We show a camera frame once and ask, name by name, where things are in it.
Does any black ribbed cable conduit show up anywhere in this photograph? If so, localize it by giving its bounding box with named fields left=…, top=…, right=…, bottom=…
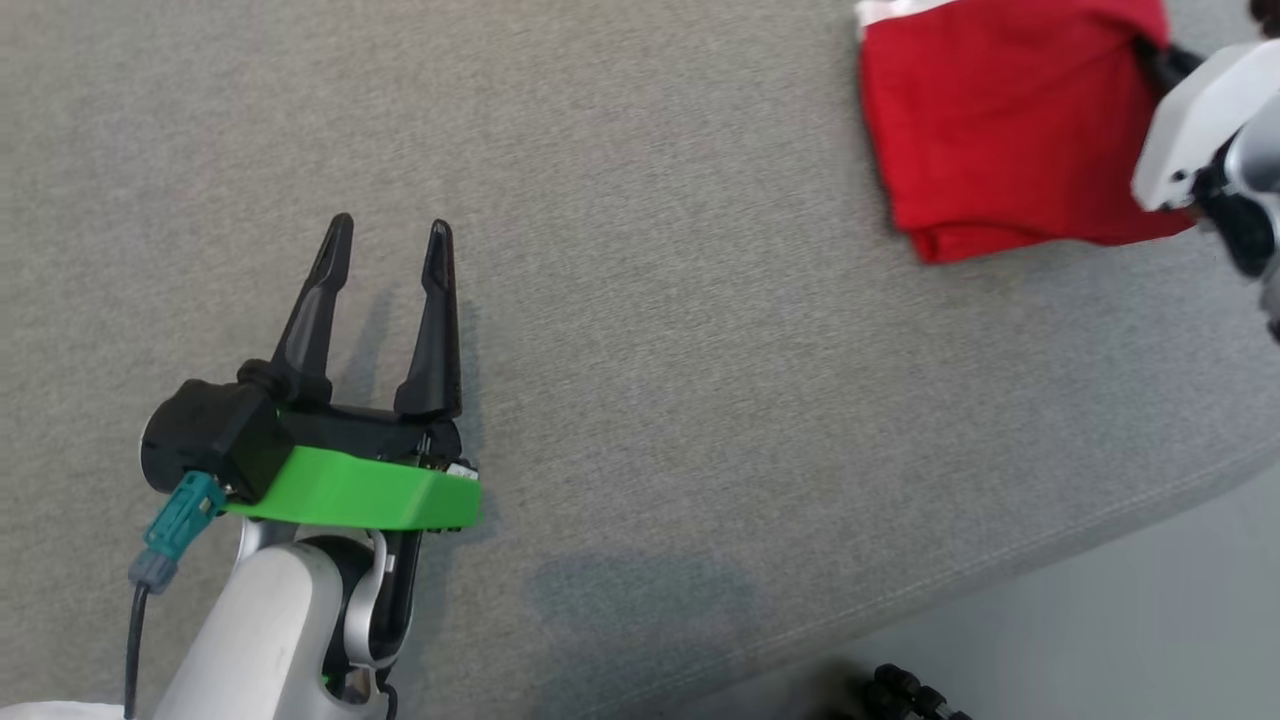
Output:
left=820, top=660, right=973, bottom=720

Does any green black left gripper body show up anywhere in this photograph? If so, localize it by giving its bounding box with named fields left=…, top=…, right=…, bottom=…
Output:
left=224, top=404, right=485, bottom=532

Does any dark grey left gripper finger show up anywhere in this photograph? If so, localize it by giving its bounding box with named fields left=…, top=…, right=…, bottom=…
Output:
left=238, top=212, right=355, bottom=406
left=393, top=219, right=464, bottom=420

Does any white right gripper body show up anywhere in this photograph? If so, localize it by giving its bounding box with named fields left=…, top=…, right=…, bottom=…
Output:
left=1132, top=40, right=1280, bottom=212

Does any red garment with white stripe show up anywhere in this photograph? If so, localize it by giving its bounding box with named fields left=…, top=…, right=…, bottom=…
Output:
left=855, top=0, right=1196, bottom=266

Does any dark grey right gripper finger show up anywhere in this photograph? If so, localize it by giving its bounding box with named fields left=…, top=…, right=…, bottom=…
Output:
left=1133, top=36, right=1203, bottom=97

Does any black cable with teal connector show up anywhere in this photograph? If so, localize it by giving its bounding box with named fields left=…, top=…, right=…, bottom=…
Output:
left=124, top=472, right=227, bottom=720

